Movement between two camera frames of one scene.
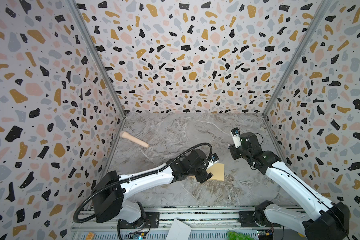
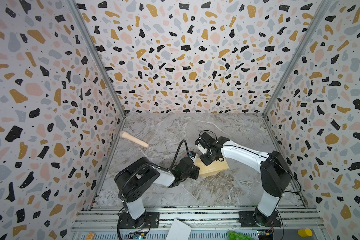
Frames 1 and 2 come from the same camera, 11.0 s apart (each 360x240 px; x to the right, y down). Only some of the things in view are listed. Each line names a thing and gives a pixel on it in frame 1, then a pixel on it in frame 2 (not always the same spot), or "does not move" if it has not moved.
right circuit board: [265, 234] does not move
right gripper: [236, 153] to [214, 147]
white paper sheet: [178, 231] does not move
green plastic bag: [233, 235] does not move
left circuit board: [136, 235] does not move
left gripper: [204, 176] to [194, 170]
